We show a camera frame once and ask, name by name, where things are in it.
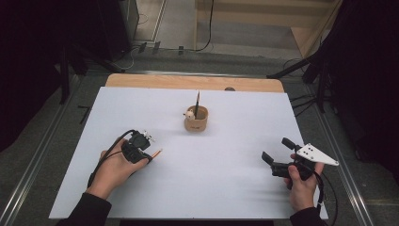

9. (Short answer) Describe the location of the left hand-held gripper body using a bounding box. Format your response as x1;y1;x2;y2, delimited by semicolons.
121;130;155;165

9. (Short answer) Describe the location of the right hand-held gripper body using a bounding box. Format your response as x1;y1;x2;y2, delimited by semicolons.
271;143;340;182

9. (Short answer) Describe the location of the wooden chopstick holder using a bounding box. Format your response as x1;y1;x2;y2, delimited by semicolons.
184;105;210;132

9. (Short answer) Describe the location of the person's left hand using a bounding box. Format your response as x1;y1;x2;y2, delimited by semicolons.
86;147;151;201

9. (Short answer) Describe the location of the person's right hand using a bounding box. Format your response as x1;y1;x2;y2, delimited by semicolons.
283;162;325;213

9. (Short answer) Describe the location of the white table mat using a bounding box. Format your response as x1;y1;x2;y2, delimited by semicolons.
48;87;329;220

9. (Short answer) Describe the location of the black metal stand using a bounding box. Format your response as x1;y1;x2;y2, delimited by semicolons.
57;43;126;105
266;53;333;115

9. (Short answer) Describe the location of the wooden table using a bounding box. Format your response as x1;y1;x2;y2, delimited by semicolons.
104;73;285;93

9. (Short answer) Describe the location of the dark curtain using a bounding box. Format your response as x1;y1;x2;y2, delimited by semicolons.
0;0;106;153
319;0;399;186

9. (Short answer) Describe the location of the black cabinet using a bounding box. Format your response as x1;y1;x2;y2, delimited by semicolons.
95;0;141;62

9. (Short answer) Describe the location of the light wooden shelf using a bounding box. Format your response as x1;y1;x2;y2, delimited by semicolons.
192;0;343;59

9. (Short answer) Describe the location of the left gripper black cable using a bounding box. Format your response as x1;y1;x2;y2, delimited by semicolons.
87;129;137;189

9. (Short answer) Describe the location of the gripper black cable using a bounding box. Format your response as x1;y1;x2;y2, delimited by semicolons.
312;170;340;226
87;129;137;189

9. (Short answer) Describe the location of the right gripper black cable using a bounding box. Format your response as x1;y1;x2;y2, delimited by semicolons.
312;170;340;226

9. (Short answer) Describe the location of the metal floor rail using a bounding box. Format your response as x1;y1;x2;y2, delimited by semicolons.
0;74;83;226
305;84;375;226

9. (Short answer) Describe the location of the black hanging cable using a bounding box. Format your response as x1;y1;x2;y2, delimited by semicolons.
195;0;215;53

